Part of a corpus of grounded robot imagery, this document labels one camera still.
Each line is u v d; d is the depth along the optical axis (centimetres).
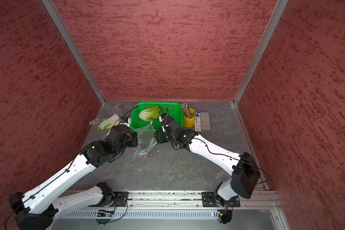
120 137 52
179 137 57
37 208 38
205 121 104
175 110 110
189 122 97
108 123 93
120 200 74
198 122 106
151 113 102
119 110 107
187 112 97
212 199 74
